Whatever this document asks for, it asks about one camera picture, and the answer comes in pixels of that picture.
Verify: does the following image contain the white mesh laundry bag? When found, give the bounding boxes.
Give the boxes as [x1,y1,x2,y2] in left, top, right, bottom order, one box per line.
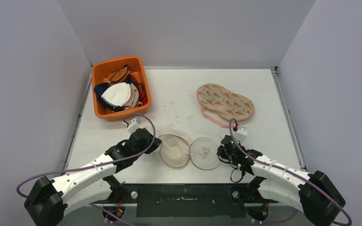
[159,128,221,170]

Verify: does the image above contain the white bra black trim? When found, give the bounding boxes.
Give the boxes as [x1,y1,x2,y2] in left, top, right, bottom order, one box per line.
[101,82,131,107]

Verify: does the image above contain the orange bra black straps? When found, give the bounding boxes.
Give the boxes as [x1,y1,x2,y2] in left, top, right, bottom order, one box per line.
[107,65,132,84]

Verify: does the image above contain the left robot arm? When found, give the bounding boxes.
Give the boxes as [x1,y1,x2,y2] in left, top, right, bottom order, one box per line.
[24,129,162,226]

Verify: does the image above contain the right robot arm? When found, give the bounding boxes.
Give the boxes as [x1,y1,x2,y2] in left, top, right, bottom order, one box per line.
[217,135,346,226]

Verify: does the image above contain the beige bra in bin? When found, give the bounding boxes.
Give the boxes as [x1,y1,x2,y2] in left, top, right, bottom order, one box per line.
[123,84,140,110]

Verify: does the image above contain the carrot print bra case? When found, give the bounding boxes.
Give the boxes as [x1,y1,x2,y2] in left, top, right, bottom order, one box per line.
[197,83,255,128]

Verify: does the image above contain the red garment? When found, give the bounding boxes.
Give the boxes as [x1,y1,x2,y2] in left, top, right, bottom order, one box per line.
[129,75,148,106]

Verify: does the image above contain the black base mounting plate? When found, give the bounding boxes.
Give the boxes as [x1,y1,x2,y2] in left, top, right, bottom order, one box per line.
[98,184,269,218]

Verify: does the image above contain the navy blue garment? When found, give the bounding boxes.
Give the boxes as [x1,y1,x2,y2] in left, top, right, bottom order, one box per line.
[94,76,141,112]

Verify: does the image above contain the orange plastic bin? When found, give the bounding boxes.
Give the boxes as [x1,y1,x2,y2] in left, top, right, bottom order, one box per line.
[91,56,152,121]

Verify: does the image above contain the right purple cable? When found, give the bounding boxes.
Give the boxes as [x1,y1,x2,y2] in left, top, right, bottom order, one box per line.
[229,118,353,226]

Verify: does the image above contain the purple cable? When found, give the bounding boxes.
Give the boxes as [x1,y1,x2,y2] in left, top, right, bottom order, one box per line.
[229,118,353,226]
[16,113,156,199]

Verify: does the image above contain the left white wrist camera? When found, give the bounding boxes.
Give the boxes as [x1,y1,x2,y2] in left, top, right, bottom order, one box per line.
[127,116,142,134]

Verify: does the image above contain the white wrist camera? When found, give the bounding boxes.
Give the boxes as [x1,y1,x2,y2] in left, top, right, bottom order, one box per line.
[127,116,142,134]
[233,126,247,143]

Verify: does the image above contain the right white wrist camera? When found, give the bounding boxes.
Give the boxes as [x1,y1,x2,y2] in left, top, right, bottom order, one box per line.
[233,126,247,143]

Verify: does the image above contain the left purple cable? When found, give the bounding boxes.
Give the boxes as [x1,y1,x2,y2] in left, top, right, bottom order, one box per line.
[16,113,156,199]

